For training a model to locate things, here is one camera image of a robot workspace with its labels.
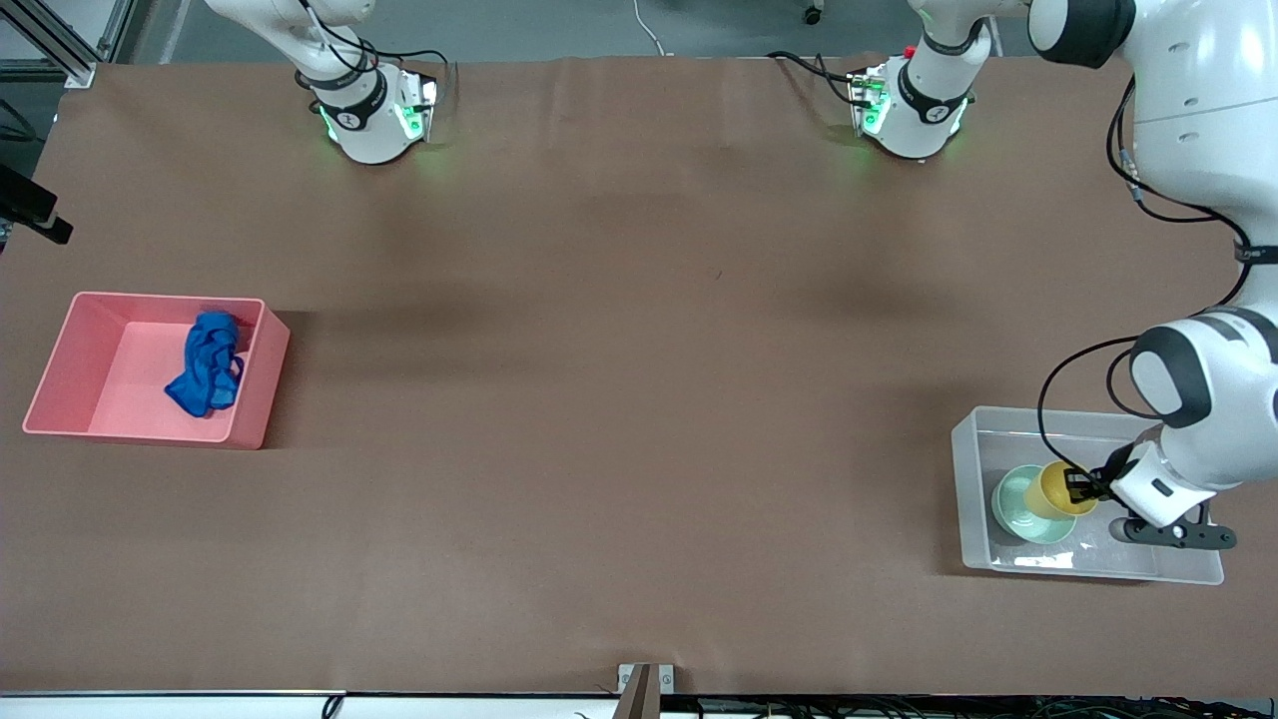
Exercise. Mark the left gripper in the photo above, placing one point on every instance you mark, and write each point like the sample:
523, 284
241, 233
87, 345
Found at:
1101, 482

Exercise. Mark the yellow plastic cup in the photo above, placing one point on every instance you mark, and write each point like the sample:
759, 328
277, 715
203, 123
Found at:
1048, 497

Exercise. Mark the mint green bowl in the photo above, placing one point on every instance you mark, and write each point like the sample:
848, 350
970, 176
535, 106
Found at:
1013, 509

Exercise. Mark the blue cloth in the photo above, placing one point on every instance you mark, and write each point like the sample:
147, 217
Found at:
208, 369

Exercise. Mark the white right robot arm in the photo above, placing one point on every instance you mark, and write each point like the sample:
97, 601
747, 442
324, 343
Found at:
369, 140

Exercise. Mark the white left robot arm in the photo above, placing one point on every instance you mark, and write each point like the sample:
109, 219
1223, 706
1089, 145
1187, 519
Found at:
1208, 100

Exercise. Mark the clear plastic storage box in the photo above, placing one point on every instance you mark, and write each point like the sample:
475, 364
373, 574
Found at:
983, 554

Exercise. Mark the base connector box green light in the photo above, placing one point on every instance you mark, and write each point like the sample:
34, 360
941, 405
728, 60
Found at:
869, 100
414, 105

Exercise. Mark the pink plastic bin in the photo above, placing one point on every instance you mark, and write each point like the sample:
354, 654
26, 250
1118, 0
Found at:
120, 389

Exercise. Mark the brown table cover sheet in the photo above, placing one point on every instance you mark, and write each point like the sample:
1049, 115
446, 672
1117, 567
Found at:
639, 449

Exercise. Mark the black caster wheel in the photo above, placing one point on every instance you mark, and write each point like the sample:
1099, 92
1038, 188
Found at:
814, 13

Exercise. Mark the aluminium frame post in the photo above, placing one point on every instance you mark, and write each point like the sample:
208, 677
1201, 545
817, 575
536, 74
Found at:
60, 45

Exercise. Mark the metal table bracket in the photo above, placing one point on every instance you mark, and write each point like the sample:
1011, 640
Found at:
646, 689

